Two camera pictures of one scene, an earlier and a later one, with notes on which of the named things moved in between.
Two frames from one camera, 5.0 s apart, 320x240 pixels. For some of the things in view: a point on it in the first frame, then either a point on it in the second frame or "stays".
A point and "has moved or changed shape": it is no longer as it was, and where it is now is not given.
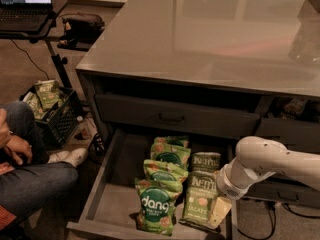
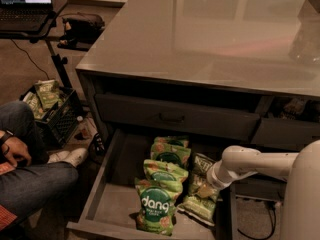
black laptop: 25,7 stays
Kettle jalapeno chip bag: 202,189 has moved or changed shape
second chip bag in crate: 32,99 stays
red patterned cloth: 6,218 stays
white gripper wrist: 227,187 -> 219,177
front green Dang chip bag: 156,212 stays
